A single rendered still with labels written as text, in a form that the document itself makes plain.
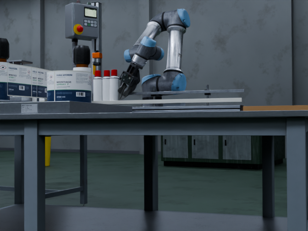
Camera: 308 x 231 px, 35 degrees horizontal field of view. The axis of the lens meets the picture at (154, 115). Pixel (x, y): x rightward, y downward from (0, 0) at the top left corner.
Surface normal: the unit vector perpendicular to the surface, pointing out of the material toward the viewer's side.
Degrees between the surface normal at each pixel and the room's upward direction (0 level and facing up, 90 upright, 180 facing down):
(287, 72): 90
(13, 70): 90
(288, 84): 90
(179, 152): 90
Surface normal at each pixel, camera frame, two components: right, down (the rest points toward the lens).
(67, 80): 0.05, -0.02
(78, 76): 0.51, -0.02
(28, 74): 0.91, -0.01
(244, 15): -0.47, -0.01
